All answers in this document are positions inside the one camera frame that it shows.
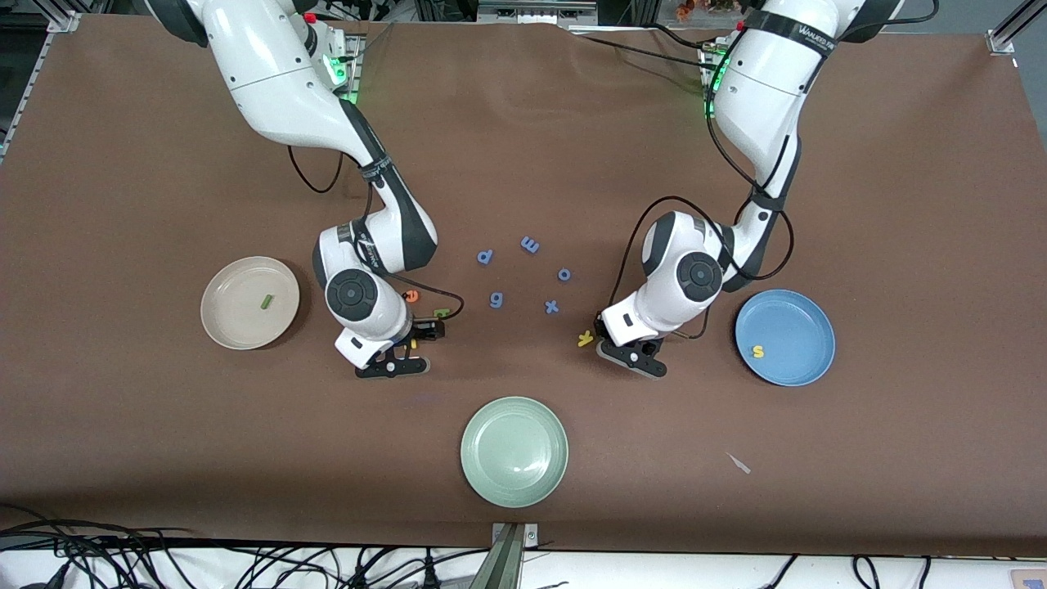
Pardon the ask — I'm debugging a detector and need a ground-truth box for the beige round plate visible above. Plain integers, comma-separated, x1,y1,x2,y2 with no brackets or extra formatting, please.
200,256,301,351

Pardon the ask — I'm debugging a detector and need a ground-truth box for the pale green round plate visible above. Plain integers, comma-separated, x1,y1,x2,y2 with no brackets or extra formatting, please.
460,396,569,509

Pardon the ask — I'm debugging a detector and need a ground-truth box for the blue round plate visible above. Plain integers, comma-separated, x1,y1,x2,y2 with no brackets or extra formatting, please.
735,289,837,387

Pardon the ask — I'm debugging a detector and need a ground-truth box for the grey power strip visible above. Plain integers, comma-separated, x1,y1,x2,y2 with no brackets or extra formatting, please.
479,0,598,25

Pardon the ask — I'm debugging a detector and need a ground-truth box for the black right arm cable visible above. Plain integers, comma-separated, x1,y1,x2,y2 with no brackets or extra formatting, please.
286,143,465,321

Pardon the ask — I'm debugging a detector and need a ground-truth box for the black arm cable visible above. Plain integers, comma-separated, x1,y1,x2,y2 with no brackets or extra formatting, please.
609,82,796,340
286,143,465,321

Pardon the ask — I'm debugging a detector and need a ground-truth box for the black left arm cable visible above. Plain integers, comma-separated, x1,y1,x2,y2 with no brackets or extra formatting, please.
609,82,796,340

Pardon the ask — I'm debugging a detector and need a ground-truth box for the aluminium camera mount pole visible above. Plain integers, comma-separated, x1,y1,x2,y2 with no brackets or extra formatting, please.
470,522,539,589

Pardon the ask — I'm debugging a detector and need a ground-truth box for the black cable on table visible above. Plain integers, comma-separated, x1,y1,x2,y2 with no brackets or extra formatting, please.
568,29,721,70

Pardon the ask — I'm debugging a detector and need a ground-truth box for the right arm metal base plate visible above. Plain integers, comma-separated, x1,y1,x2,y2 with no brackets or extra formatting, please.
339,34,362,106

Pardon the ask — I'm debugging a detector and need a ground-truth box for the black cable bundle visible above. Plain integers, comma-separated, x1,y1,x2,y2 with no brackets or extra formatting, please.
0,503,492,589

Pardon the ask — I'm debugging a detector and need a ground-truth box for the aluminium table edge rail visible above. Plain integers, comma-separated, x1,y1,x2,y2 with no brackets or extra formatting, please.
0,12,83,160

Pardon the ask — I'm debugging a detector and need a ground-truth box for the aluminium frame profile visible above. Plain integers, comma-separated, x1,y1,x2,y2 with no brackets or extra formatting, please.
986,0,1047,56

